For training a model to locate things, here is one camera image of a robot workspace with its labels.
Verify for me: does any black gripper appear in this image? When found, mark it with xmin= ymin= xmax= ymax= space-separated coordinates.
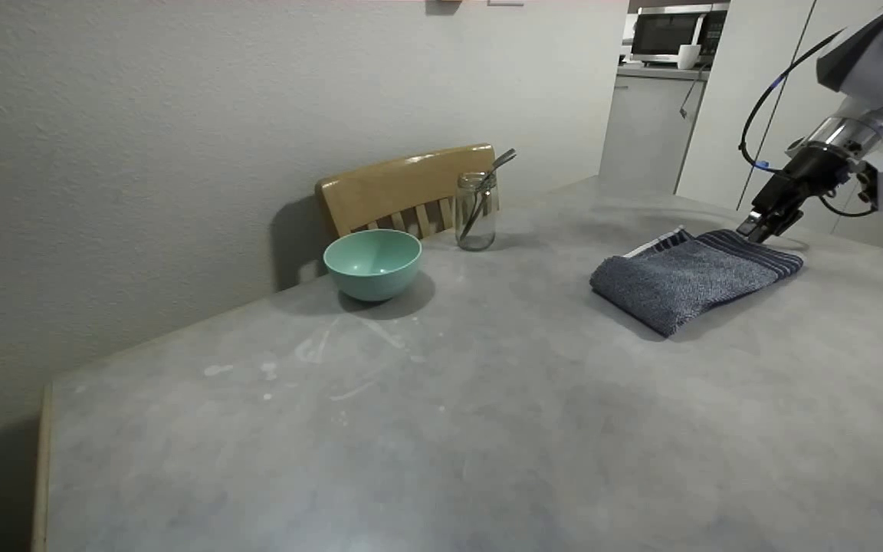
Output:
xmin=745 ymin=141 xmax=860 ymax=246

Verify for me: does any grey towel with navy stripes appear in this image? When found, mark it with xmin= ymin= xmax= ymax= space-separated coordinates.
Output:
xmin=589 ymin=223 xmax=806 ymax=339

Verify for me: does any white kitchen counter cabinet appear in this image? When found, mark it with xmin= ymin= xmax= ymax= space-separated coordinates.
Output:
xmin=598 ymin=61 xmax=712 ymax=200

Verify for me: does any microwave oven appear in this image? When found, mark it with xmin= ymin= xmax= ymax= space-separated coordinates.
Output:
xmin=629 ymin=4 xmax=730 ymax=68

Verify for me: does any metal utensil in jar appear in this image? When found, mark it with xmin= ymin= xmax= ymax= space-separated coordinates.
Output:
xmin=459 ymin=148 xmax=520 ymax=243

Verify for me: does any clear glass jar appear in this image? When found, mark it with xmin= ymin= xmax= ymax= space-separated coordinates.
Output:
xmin=454 ymin=167 xmax=500 ymax=255

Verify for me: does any teal ceramic bowl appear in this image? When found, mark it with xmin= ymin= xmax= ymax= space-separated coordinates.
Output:
xmin=318 ymin=227 xmax=425 ymax=305

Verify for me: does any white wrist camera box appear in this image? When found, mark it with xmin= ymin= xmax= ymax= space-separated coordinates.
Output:
xmin=855 ymin=150 xmax=883 ymax=213

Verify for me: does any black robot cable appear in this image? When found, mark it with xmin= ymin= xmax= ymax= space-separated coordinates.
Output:
xmin=735 ymin=26 xmax=881 ymax=221

